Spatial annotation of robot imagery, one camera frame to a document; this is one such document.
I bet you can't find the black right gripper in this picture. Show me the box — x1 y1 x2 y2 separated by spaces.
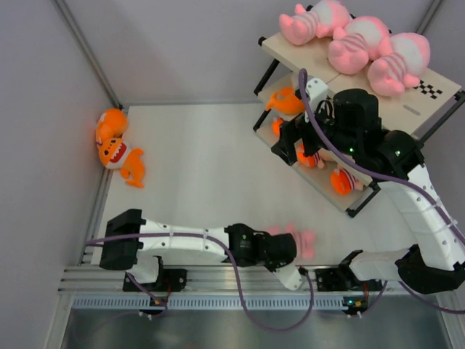
272 96 359 166

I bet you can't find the pink striped plush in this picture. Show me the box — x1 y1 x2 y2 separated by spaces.
266 222 315 261
278 0 352 46
328 16 390 75
367 33 431 97

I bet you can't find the orange shark plush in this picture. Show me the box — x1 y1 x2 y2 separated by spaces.
265 87 305 115
95 108 128 146
97 138 146 188

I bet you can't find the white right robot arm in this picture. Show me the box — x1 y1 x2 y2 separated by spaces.
268 86 464 294

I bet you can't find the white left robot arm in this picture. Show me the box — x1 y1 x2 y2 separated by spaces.
99 209 302 291

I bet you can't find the beige three-tier shelf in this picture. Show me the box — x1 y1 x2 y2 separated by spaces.
254 33 464 217

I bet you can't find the orange plush on shelf middle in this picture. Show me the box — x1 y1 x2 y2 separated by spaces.
296 145 335 169

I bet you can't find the orange plush on shelf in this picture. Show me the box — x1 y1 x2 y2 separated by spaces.
296 145 335 169
272 118 284 137
330 164 364 196

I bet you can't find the orange plush on shelf left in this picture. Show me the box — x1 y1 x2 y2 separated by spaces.
272 118 284 137

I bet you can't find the orange plush on shelf right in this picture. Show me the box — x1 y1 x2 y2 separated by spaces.
330 164 364 196

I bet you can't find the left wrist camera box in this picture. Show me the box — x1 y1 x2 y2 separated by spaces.
273 263 302 291

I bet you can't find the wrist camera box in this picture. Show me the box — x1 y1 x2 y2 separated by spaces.
273 263 302 291
305 77 329 114

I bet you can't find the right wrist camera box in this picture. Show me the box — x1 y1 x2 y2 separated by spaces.
305 77 329 114

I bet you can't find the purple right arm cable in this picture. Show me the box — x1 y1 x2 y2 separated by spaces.
297 68 465 316

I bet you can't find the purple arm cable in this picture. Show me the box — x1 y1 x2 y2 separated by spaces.
85 232 315 334
297 68 465 316

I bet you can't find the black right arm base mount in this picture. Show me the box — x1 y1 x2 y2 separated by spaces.
315 267 382 292

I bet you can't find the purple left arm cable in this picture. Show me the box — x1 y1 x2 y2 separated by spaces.
85 232 315 334

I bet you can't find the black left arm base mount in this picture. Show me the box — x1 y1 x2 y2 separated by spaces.
142 268 187 293

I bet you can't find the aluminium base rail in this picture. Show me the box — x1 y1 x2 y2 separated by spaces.
57 264 455 310

